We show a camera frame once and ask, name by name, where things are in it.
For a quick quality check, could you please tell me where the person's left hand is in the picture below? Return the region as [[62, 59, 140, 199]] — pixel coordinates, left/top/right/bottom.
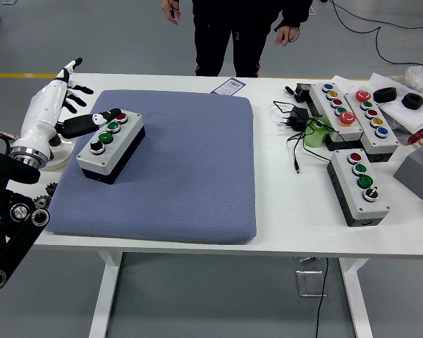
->
[[274, 25, 300, 46]]

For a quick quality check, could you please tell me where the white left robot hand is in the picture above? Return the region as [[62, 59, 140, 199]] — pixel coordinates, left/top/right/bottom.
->
[[19, 57, 123, 153]]

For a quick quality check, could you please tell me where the large white paper sheet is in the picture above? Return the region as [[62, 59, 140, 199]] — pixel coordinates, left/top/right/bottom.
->
[[368, 73, 423, 134]]

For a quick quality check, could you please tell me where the clear plastic bag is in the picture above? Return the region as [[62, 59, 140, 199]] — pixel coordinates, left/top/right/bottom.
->
[[391, 65, 423, 94]]

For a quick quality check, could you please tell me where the grey five-button box, yellow-collared stop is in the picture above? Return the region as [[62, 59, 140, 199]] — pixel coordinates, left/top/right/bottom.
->
[[305, 82, 366, 152]]

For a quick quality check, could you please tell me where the black power adapter with cord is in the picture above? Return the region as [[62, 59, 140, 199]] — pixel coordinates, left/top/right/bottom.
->
[[272, 100, 334, 175]]

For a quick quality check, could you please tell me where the black hanging cable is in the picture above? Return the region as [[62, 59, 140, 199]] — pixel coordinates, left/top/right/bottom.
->
[[315, 258, 331, 338]]

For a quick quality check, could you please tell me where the clear floor socket plate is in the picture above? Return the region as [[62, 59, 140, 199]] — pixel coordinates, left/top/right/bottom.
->
[[295, 269, 328, 298]]

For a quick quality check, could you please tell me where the black foam ring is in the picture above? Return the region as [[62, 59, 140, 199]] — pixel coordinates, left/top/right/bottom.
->
[[372, 87, 398, 104], [401, 92, 423, 110]]

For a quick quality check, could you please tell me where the purple label card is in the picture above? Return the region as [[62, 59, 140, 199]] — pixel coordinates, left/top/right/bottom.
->
[[210, 77, 247, 96]]

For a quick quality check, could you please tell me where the grey block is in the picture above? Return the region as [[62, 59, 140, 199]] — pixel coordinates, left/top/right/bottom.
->
[[393, 139, 423, 202]]

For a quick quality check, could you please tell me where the small white paper sheet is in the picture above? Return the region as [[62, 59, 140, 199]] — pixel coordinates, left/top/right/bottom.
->
[[331, 75, 360, 91]]

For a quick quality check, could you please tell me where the person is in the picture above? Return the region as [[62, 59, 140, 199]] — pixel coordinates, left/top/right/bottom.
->
[[161, 0, 314, 77]]

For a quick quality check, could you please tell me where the grey four-button control box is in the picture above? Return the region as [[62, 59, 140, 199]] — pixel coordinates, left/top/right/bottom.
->
[[76, 109, 146, 186], [326, 148, 391, 228]]

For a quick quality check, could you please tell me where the blue-grey textured mat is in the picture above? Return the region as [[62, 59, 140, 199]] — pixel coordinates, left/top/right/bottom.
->
[[44, 89, 258, 246]]

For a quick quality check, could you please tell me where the green plastic part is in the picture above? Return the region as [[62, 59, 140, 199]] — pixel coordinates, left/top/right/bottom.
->
[[302, 116, 334, 149]]

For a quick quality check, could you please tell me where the person's hand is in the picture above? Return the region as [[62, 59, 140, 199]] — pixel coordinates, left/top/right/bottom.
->
[[274, 25, 300, 46], [161, 0, 183, 25]]

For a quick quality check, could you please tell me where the grey five-button box, red stop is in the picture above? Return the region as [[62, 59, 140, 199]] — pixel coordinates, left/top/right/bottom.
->
[[343, 89, 400, 163]]

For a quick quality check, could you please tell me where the white table leg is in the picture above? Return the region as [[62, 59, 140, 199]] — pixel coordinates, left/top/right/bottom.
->
[[88, 251, 124, 338], [339, 258, 374, 338]]

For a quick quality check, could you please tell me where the black floor cable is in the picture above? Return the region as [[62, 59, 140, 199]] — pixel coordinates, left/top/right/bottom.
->
[[329, 0, 423, 68]]

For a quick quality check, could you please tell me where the person's right hand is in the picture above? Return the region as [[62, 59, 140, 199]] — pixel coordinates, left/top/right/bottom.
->
[[161, 0, 183, 25]]

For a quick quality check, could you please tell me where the small black device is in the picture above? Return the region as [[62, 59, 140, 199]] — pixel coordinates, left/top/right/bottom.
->
[[284, 82, 314, 105]]

